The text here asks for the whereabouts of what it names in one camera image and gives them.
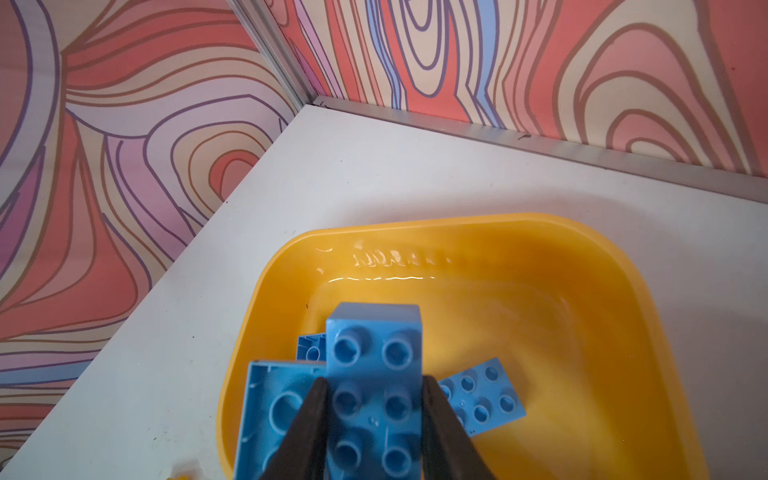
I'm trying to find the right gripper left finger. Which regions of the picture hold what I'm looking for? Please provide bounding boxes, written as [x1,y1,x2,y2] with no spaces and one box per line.
[260,377,329,480]

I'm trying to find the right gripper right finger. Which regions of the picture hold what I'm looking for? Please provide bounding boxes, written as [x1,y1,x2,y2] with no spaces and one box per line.
[421,375,495,480]

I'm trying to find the blue lego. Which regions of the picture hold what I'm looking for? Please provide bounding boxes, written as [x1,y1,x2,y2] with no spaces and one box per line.
[234,361,326,479]
[296,333,326,362]
[438,358,526,438]
[326,302,423,479]

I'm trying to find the yellow plastic bin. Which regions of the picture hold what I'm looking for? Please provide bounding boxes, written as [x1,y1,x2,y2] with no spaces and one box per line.
[216,213,709,479]

